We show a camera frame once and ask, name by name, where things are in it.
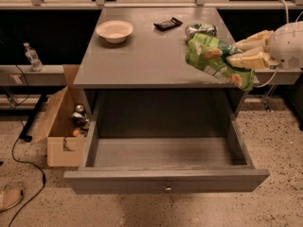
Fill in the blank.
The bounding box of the black snack bar wrapper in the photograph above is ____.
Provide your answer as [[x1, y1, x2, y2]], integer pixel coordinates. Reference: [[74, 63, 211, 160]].
[[153, 17, 183, 32]]

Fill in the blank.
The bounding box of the grey side ledge right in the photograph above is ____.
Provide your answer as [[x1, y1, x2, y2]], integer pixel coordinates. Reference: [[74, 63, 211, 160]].
[[254, 68, 302, 86]]

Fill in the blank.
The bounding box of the metal drawer knob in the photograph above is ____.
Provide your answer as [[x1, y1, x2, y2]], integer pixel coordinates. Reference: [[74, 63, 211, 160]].
[[165, 184, 172, 193]]

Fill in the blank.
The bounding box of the orange ball in box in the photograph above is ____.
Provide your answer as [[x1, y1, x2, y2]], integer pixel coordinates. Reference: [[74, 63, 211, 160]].
[[72, 130, 80, 137]]

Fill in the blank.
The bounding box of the grey open drawer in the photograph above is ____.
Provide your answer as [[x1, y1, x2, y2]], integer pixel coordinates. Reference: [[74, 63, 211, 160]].
[[64, 91, 270, 194]]

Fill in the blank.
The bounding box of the silver green foil bag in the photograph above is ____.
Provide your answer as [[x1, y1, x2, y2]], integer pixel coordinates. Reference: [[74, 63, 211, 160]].
[[185, 24, 217, 42]]

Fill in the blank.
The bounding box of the silver bottle in box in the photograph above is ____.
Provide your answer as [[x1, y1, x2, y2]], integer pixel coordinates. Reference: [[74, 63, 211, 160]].
[[72, 104, 88, 128]]

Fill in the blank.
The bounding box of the white cable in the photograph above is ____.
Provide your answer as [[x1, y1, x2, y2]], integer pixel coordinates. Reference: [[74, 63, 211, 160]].
[[255, 0, 303, 89]]

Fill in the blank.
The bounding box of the cardboard box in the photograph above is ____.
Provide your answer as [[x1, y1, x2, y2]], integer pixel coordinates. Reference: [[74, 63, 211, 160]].
[[30, 63, 90, 168]]

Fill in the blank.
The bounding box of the black table leg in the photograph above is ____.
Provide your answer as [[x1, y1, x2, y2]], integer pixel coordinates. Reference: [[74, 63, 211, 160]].
[[19, 94, 46, 142]]

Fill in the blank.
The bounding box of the black floor cable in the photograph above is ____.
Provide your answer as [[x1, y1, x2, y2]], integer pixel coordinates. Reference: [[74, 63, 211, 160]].
[[0, 38, 47, 227]]

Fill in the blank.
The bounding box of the grey cabinet counter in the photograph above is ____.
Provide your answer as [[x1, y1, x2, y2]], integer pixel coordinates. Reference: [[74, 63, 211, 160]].
[[74, 8, 247, 118]]

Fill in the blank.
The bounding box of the grey side ledge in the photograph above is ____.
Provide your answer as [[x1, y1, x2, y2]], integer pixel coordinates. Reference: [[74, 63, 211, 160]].
[[254, 68, 302, 86], [0, 64, 80, 86]]

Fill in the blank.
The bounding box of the beige shoe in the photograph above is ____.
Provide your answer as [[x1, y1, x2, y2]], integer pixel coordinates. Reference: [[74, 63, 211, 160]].
[[0, 188, 23, 212]]

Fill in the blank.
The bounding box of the grey side ledge left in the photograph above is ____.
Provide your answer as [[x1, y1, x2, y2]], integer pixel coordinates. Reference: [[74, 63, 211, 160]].
[[0, 64, 80, 86]]

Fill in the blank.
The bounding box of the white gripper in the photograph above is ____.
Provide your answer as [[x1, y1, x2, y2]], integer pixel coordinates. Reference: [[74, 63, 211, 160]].
[[226, 21, 303, 70]]

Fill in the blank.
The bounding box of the green rice chip bag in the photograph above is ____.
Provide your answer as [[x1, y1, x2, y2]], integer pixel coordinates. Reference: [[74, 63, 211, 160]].
[[186, 33, 255, 91]]

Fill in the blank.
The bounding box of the clear plastic water bottle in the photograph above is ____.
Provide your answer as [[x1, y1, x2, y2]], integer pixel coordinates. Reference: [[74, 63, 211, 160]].
[[24, 43, 44, 72]]

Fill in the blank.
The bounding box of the white bowl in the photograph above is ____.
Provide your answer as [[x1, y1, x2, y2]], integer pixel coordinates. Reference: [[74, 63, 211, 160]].
[[96, 21, 134, 44]]

